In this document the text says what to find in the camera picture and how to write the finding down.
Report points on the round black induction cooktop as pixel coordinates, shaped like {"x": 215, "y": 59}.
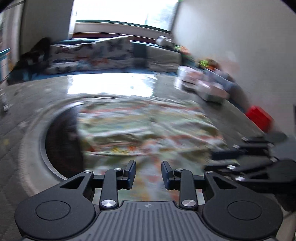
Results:
{"x": 62, "y": 143}

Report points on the pastel printed child's garment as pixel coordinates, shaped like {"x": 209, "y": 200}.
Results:
{"x": 143, "y": 129}

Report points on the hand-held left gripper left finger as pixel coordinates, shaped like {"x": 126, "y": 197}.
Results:
{"x": 131, "y": 172}

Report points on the red box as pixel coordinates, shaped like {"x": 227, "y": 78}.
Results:
{"x": 259, "y": 117}

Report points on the teal cabinet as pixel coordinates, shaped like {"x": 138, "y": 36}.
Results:
{"x": 4, "y": 55}

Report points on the plain grey pillow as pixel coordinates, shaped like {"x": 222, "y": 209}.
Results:
{"x": 163, "y": 59}

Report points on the black and white plush toy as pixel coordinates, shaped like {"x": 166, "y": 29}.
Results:
{"x": 163, "y": 40}

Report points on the green framed window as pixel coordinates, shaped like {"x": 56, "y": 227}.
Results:
{"x": 104, "y": 9}

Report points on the large butterfly print pillow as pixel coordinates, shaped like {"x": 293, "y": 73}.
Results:
{"x": 118, "y": 53}

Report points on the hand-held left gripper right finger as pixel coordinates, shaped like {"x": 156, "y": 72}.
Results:
{"x": 165, "y": 173}

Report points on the blue sofa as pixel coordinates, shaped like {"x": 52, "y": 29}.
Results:
{"x": 138, "y": 52}

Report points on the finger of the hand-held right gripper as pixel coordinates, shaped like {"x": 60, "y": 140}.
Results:
{"x": 229, "y": 154}
{"x": 254, "y": 146}

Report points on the clear plastic storage box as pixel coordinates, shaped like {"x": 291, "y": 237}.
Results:
{"x": 222, "y": 75}

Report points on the pink white tissue pack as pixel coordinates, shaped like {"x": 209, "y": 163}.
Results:
{"x": 188, "y": 74}
{"x": 211, "y": 91}

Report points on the pink plush toy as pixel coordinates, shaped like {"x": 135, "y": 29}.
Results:
{"x": 181, "y": 49}

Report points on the brown plush toy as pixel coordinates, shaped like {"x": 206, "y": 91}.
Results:
{"x": 213, "y": 64}

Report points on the silver pen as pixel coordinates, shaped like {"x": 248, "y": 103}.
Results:
{"x": 4, "y": 102}

